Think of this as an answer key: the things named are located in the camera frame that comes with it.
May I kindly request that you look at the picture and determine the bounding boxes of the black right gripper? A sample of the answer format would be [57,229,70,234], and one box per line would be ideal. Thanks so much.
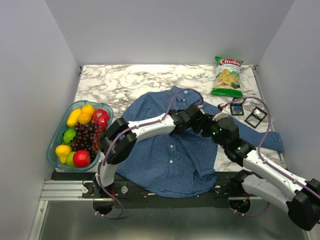
[191,112,228,148]

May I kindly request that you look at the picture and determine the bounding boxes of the blue checked shirt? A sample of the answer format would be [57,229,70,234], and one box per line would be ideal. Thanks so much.
[114,84,285,199]

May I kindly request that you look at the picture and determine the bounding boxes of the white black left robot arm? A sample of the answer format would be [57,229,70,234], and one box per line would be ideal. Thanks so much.
[93,104,214,198]

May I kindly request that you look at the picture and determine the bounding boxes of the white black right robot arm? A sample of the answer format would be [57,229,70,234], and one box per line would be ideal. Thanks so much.
[201,116,320,231]

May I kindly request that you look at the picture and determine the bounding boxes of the green cassava chips bag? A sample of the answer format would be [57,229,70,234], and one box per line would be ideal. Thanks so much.
[210,56,243,98]

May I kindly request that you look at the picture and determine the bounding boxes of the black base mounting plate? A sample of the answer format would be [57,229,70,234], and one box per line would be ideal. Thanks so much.
[81,171,251,209]

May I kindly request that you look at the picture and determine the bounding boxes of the orange fruit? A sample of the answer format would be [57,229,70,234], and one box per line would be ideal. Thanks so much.
[81,104,95,116]
[78,112,92,125]

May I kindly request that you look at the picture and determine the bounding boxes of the dark purple grapes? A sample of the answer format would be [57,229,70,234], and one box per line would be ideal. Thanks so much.
[71,122,103,163]

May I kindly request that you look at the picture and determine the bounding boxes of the yellow mango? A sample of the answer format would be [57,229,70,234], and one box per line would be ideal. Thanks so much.
[66,108,82,128]

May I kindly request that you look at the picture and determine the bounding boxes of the green apple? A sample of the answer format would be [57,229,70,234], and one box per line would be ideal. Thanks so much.
[65,151,76,168]

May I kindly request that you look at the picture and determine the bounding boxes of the yellow pear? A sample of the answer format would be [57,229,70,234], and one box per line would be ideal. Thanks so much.
[55,144,72,164]

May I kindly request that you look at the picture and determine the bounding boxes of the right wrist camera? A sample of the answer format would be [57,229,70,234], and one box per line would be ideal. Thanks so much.
[212,103,231,121]

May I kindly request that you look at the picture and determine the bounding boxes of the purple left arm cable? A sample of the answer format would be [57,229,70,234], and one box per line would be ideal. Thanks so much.
[94,88,204,219]

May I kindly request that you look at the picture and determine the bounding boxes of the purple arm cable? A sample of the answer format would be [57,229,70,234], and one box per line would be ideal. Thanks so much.
[219,96,320,217]
[94,88,204,219]

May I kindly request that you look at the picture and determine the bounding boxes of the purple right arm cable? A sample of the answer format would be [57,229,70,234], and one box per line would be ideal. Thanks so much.
[219,96,320,217]

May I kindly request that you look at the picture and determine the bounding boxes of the aluminium frame rail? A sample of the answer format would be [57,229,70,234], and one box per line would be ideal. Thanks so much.
[39,179,88,201]

